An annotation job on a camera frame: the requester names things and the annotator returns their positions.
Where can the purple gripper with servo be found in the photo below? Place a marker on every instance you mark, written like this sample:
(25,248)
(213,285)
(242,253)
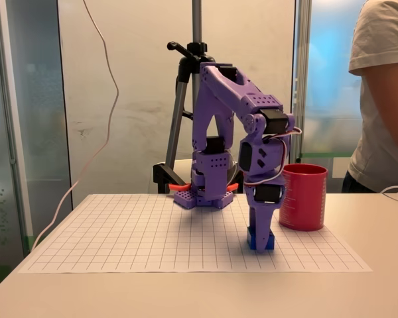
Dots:
(261,212)

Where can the blue toy brick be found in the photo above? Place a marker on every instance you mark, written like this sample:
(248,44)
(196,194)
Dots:
(271,242)

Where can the purple robot arm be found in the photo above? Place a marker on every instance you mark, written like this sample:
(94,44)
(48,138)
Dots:
(215,96)

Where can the red cup with white print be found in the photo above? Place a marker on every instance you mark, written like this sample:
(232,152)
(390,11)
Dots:
(306,205)

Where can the white grid paper sheet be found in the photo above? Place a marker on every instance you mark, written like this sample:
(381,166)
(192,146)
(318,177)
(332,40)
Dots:
(119,238)

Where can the grey and black tripod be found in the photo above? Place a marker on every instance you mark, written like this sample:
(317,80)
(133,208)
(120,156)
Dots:
(196,26)

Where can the person in grey t-shirt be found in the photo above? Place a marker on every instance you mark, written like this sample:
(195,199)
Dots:
(384,33)

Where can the grey aluminium frame post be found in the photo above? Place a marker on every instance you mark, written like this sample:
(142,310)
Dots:
(302,83)
(10,99)

